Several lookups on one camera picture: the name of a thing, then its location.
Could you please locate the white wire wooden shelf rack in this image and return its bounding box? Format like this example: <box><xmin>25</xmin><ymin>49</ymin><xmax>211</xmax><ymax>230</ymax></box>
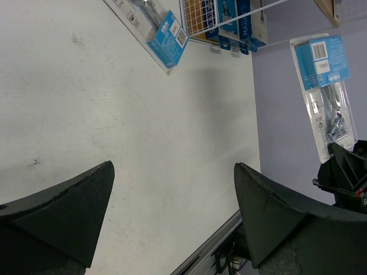
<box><xmin>179</xmin><ymin>1</ymin><xmax>366</xmax><ymax>49</ymax></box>

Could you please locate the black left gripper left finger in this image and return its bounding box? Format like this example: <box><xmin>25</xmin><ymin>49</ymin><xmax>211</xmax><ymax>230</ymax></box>
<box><xmin>1</xmin><ymin>160</ymin><xmax>115</xmax><ymax>274</ymax></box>

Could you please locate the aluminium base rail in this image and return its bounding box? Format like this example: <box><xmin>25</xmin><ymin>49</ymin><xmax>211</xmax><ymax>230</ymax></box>
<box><xmin>172</xmin><ymin>211</ymin><xmax>250</xmax><ymax>275</ymax></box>

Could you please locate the Harry's box white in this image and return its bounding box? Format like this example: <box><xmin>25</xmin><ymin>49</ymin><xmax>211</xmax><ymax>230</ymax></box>
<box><xmin>237</xmin><ymin>0</ymin><xmax>268</xmax><ymax>52</ymax></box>

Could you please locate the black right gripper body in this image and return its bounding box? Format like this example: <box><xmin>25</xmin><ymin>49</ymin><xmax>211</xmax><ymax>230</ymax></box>
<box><xmin>313</xmin><ymin>140</ymin><xmax>366</xmax><ymax>206</ymax></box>

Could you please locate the grey blue Harry's box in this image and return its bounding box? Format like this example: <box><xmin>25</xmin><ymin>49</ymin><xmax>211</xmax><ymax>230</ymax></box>
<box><xmin>203</xmin><ymin>0</ymin><xmax>239</xmax><ymax>50</ymax></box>

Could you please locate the clear blister razor pack top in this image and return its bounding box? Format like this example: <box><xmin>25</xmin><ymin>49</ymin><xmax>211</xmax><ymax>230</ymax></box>
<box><xmin>105</xmin><ymin>0</ymin><xmax>189</xmax><ymax>75</ymax></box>

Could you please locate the clear blister razor pack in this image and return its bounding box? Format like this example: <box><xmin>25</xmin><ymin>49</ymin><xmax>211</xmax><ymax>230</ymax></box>
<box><xmin>105</xmin><ymin>0</ymin><xmax>189</xmax><ymax>75</ymax></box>
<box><xmin>290</xmin><ymin>33</ymin><xmax>357</xmax><ymax>163</ymax></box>

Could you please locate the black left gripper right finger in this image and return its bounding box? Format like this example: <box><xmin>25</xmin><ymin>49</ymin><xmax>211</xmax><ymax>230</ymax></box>
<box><xmin>234</xmin><ymin>163</ymin><xmax>366</xmax><ymax>274</ymax></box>

